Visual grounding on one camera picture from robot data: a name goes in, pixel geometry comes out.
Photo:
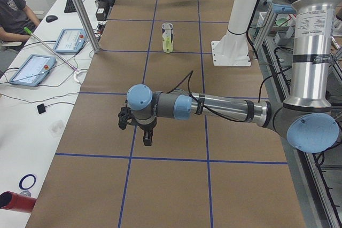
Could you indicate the white blue tennis ball can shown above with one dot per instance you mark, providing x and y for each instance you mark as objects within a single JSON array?
[{"x": 167, "y": 30}]

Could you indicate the white pedestal base plate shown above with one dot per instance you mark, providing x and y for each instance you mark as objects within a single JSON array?
[{"x": 230, "y": 54}]

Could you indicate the teach pendant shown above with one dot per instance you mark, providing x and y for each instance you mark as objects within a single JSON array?
[
  {"x": 70, "y": 41},
  {"x": 33, "y": 71}
]

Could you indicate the teach pendant near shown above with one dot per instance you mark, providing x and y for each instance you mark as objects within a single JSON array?
[{"x": 33, "y": 71}]

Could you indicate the teach pendant far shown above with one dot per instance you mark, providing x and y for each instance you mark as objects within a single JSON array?
[{"x": 70, "y": 41}]

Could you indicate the metal rod green tip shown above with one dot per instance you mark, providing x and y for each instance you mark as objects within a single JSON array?
[{"x": 28, "y": 31}]

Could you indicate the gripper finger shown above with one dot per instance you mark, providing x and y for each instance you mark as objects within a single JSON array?
[
  {"x": 144, "y": 138},
  {"x": 149, "y": 137}
]

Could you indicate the aluminium frame post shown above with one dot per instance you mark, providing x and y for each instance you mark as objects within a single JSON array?
[{"x": 85, "y": 21}]

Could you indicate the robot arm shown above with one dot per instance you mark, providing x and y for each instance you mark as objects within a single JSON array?
[{"x": 231, "y": 83}]

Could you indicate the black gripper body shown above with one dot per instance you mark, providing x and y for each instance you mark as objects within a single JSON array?
[{"x": 146, "y": 128}]

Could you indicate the black box on desk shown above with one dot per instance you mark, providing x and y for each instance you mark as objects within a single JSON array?
[{"x": 102, "y": 10}]

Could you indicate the seated person grey shirt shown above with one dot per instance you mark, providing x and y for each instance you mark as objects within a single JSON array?
[{"x": 15, "y": 16}]

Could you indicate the black computer mouse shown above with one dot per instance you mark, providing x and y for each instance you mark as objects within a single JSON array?
[{"x": 51, "y": 18}]

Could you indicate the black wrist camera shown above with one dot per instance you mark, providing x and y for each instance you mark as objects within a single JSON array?
[{"x": 125, "y": 118}]

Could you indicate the red cylinder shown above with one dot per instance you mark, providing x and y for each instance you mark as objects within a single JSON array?
[{"x": 17, "y": 202}]

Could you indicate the blue tape roll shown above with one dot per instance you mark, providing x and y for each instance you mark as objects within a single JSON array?
[{"x": 27, "y": 181}]

